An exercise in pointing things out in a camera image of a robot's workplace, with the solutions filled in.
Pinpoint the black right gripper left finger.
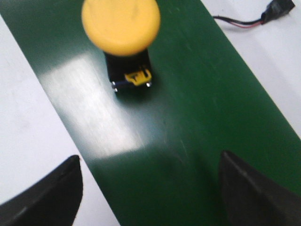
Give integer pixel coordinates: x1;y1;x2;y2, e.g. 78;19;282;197
0;155;83;226

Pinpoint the black red connector cable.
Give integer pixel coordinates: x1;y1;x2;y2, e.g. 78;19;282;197
213;0;296;29

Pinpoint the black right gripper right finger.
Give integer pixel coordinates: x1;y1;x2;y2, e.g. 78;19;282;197
219;151;301;226

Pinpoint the green conveyor belt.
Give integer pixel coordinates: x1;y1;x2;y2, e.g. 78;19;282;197
0;0;301;226

